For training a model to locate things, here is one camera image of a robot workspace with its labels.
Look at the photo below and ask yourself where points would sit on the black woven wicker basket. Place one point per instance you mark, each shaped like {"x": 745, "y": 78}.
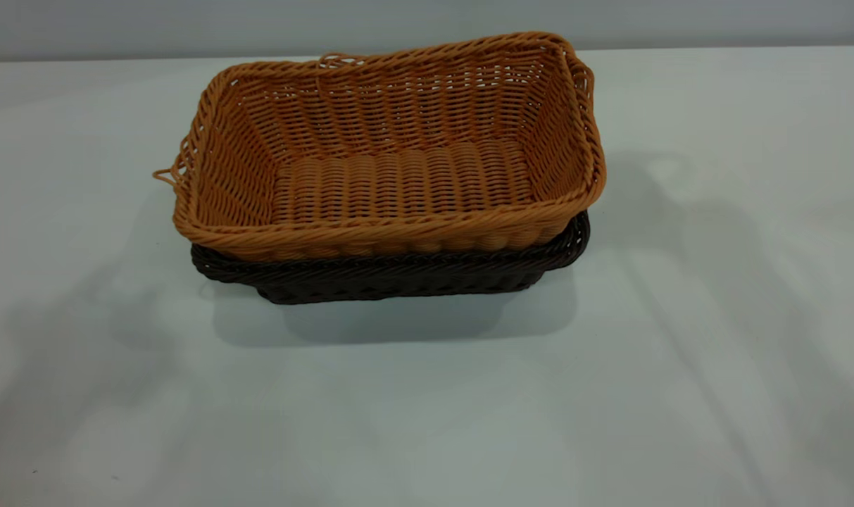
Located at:
{"x": 398, "y": 278}

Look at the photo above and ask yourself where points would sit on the orange woven wicker basket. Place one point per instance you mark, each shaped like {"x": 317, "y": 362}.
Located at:
{"x": 398, "y": 183}

